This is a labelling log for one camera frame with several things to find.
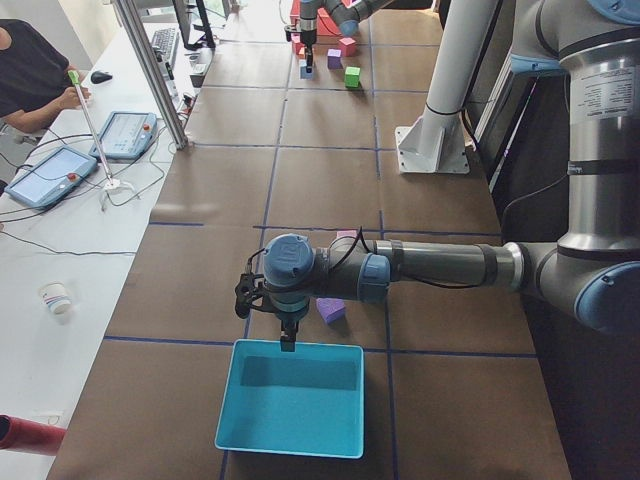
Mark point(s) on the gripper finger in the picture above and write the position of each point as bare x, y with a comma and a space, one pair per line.
309, 58
286, 345

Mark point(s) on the red fire extinguisher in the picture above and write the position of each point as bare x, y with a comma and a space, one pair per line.
25, 436

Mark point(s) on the purple foam block far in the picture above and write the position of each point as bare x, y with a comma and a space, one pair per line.
330, 309

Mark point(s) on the paper cup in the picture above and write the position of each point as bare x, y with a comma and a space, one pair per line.
55, 297

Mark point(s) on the purple foam block near tray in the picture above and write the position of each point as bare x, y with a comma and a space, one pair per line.
334, 59

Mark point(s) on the reacher grabber stick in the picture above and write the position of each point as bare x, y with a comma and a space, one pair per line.
111, 185

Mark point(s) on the blue plastic bin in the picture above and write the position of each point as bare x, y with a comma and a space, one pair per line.
309, 402

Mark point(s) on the white pillar with base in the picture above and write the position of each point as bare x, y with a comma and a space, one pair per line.
434, 144

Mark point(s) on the black keyboard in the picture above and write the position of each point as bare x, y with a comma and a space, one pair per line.
164, 43

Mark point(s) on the blue teach pendant far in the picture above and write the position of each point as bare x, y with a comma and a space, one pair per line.
125, 136

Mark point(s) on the light blue foam block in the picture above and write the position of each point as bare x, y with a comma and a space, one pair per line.
305, 71

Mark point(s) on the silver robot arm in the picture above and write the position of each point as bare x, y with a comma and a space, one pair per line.
572, 244
346, 19

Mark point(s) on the blue teach pendant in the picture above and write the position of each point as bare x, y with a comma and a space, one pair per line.
52, 178
125, 136

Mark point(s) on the person in black shirt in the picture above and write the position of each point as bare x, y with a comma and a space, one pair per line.
35, 83

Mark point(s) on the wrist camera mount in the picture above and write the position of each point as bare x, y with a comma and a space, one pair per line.
247, 291

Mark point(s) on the aluminium frame post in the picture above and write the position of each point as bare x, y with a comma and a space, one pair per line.
150, 66

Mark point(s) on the light pink foam block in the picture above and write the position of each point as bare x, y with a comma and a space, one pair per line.
346, 234

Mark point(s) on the black monitor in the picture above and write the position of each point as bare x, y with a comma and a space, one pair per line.
194, 24

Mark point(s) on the dark pink foam block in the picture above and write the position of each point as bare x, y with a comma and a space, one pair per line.
297, 44
347, 46

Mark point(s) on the blue teach pendant near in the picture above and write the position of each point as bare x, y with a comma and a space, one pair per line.
52, 178

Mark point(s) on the green foam block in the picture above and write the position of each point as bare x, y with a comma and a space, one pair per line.
352, 76

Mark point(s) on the black computer mouse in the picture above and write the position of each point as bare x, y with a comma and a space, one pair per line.
99, 77

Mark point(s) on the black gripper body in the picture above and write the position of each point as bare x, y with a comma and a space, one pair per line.
289, 316
308, 40

